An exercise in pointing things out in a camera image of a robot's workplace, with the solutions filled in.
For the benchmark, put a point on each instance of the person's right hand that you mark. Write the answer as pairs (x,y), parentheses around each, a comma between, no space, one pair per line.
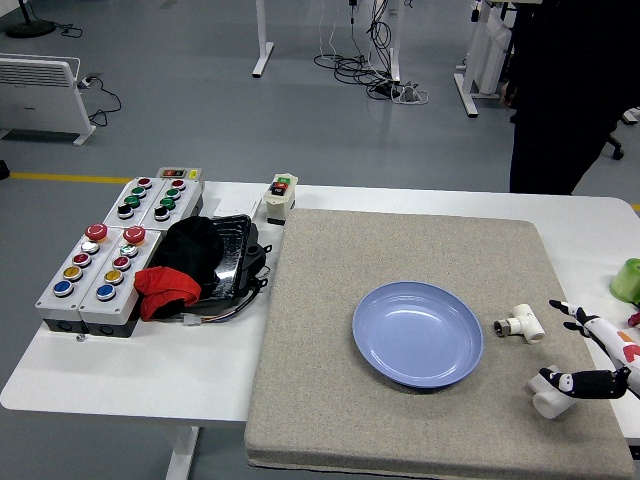
(509,93)

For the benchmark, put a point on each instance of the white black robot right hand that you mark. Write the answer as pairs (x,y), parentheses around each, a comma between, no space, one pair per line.
(617,345)

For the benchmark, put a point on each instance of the plain white pipe tee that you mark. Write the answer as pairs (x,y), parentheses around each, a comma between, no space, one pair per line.
(550,406)

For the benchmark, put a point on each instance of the white pipe tee metal thread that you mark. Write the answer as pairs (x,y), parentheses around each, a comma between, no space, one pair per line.
(525,322)

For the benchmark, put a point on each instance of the blue plate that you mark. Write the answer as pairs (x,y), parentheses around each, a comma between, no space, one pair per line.
(415,330)

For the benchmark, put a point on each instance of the small red object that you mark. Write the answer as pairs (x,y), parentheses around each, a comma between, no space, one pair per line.
(635,318)

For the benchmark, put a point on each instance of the white desk leg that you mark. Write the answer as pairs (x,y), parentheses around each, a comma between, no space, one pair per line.
(466,92)
(262,40)
(395,40)

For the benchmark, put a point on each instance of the white hanging panel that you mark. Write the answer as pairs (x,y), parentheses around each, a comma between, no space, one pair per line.
(487,55)

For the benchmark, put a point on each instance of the person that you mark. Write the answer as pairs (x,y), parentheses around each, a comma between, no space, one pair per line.
(560,100)

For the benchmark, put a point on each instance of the green cup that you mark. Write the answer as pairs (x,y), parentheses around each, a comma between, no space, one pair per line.
(627,280)

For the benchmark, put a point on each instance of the black office chair base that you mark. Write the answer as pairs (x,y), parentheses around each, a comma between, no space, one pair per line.
(4,170)
(617,145)

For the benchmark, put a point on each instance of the black power strip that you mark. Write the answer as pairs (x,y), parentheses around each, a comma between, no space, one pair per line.
(385,90)

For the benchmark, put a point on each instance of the grey-brown mat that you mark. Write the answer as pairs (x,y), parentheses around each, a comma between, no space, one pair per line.
(325,350)

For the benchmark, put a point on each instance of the white card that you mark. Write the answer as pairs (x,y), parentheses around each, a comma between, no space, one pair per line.
(235,206)

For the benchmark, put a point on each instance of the black plastic tray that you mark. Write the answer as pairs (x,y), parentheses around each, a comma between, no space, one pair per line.
(232,250)

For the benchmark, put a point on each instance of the button box with green buttons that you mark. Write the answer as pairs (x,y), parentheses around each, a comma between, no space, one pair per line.
(182,205)
(147,200)

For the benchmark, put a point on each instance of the black cloth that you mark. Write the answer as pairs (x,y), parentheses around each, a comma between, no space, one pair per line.
(192,245)

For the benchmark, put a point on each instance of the red cloth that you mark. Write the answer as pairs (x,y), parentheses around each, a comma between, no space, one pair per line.
(170,285)

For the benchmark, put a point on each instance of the button box with red mushroom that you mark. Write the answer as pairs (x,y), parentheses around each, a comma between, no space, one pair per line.
(122,305)
(50,300)

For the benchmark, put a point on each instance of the white table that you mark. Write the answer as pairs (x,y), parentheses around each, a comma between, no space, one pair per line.
(150,375)

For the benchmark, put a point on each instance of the white panel heater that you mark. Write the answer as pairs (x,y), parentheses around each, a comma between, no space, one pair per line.
(35,95)

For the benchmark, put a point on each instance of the black fan stand base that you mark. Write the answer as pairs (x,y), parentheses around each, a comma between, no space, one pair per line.
(30,27)

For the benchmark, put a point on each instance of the white start-stop switch box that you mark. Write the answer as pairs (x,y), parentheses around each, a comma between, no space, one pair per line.
(280,202)

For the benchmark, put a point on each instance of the small grey switch box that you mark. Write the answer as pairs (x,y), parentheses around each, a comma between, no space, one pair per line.
(179,173)

